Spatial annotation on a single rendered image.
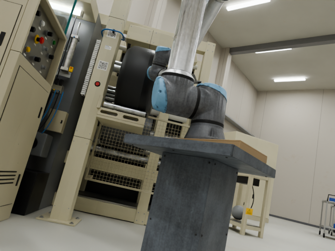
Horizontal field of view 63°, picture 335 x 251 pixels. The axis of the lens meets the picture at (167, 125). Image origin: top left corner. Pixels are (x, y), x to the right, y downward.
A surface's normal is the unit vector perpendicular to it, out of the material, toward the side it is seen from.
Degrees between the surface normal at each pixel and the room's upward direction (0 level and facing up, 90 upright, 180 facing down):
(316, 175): 90
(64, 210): 90
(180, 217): 90
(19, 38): 90
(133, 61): 77
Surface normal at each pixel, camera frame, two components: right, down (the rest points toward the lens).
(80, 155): 0.12, -0.18
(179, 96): 0.25, 0.09
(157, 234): -0.58, -0.29
